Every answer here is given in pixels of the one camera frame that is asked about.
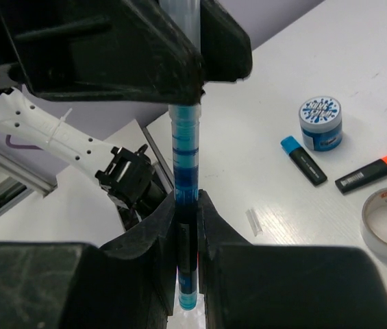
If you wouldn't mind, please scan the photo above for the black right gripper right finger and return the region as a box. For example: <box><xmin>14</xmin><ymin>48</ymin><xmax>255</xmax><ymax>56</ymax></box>
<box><xmin>197</xmin><ymin>191</ymin><xmax>387</xmax><ymax>328</ymax></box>

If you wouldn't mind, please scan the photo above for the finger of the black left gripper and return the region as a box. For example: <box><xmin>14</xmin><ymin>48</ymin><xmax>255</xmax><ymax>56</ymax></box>
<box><xmin>200</xmin><ymin>1</ymin><xmax>252</xmax><ymax>82</ymax></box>
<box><xmin>0</xmin><ymin>1</ymin><xmax>203</xmax><ymax>105</ymax></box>

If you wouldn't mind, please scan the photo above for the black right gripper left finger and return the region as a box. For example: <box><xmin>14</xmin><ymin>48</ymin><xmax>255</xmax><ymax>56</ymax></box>
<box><xmin>0</xmin><ymin>196</ymin><xmax>175</xmax><ymax>328</ymax></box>

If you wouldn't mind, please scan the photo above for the clear pen cap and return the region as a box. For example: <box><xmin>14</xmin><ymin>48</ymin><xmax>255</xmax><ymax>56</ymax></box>
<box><xmin>158</xmin><ymin>0</ymin><xmax>201</xmax><ymax>56</ymax></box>
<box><xmin>245</xmin><ymin>208</ymin><xmax>263</xmax><ymax>236</ymax></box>

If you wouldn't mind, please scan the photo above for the blue highlighter marker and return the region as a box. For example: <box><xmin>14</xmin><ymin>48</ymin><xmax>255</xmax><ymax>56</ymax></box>
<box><xmin>280</xmin><ymin>136</ymin><xmax>327</xmax><ymax>186</ymax></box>

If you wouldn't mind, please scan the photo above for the orange highlighter marker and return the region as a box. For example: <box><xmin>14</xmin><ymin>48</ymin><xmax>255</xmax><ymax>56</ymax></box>
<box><xmin>334</xmin><ymin>156</ymin><xmax>387</xmax><ymax>195</ymax></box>

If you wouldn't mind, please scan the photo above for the left table aluminium rail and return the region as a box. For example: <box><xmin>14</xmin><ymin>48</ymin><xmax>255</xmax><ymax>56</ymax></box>
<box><xmin>0</xmin><ymin>153</ymin><xmax>58</xmax><ymax>216</ymax></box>

